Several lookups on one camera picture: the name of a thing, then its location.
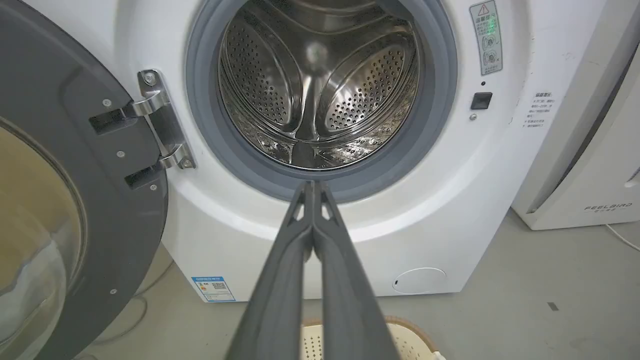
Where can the white Feelbird appliance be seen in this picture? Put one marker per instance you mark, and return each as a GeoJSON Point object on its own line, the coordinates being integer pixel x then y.
{"type": "Point", "coordinates": [590, 150]}

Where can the grey washing machine door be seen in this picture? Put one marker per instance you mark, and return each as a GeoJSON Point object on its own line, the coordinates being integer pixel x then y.
{"type": "Point", "coordinates": [75, 190]}

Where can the cream plastic laundry basket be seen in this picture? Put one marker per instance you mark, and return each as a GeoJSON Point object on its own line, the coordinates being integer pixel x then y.
{"type": "Point", "coordinates": [407, 342]}

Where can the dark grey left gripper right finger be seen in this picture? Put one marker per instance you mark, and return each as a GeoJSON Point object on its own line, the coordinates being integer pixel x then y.
{"type": "Point", "coordinates": [350, 310]}

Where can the white front-load washing machine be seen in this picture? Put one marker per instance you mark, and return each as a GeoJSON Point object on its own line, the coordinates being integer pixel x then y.
{"type": "Point", "coordinates": [430, 200]}

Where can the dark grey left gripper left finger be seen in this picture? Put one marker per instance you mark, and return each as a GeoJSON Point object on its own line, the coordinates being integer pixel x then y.
{"type": "Point", "coordinates": [272, 310]}

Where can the chrome washer door hinge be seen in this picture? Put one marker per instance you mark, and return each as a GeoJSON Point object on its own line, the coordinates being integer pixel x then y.
{"type": "Point", "coordinates": [162, 120]}

